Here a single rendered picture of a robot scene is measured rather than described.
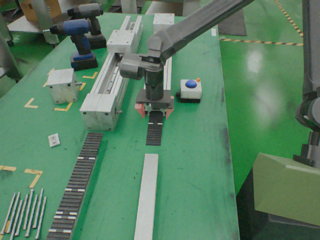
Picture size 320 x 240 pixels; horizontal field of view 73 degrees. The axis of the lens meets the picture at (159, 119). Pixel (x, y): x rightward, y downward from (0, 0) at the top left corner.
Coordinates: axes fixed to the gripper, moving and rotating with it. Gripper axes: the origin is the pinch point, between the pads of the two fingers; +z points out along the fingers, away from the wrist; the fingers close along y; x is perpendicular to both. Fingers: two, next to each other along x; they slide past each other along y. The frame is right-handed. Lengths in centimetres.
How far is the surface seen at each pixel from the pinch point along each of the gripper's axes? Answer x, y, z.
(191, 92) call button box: -13.2, -13.1, -0.9
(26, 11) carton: -245, 195, 48
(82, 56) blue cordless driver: -36, 37, -2
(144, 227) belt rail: 35.8, -0.2, 1.6
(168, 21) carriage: -65, -2, -8
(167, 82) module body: -14.6, -3.5, -3.9
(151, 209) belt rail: 31.7, -1.5, 1.5
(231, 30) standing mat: -280, -94, 81
